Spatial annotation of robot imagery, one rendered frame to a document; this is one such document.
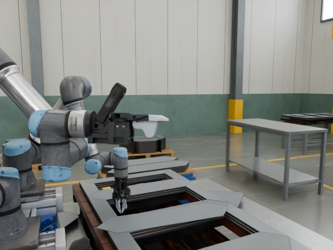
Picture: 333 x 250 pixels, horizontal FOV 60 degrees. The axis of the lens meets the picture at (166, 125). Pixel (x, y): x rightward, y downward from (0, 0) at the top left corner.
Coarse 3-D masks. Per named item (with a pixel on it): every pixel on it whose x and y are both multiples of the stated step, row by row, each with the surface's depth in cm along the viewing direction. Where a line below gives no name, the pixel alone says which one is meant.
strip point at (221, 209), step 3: (210, 204) 169; (213, 204) 169; (216, 204) 169; (213, 207) 165; (216, 207) 165; (219, 207) 165; (222, 207) 165; (225, 207) 165; (219, 210) 161; (222, 210) 161; (225, 210) 161; (222, 213) 157
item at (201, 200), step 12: (132, 180) 218; (144, 180) 222; (84, 192) 192; (156, 192) 191; (168, 192) 194; (180, 192) 198; (192, 192) 192; (192, 204) 169; (96, 216) 160; (228, 216) 157; (156, 228) 143; (168, 228) 145; (180, 228) 148; (240, 228) 148; (252, 228) 142
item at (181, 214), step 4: (172, 208) 164; (176, 208) 164; (180, 208) 164; (172, 212) 158; (176, 212) 158; (180, 212) 158; (184, 212) 158; (176, 216) 154; (180, 216) 154; (184, 216) 154; (188, 216) 154; (180, 220) 149; (184, 220) 149; (188, 220) 149; (192, 220) 149
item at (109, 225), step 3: (108, 219) 150; (111, 219) 150; (105, 222) 147; (108, 222) 147; (111, 222) 147; (102, 225) 144; (105, 225) 144; (108, 225) 144; (111, 225) 144; (114, 225) 143; (105, 228) 140; (108, 228) 140; (111, 228) 140; (114, 228) 140; (111, 231) 138; (114, 231) 138
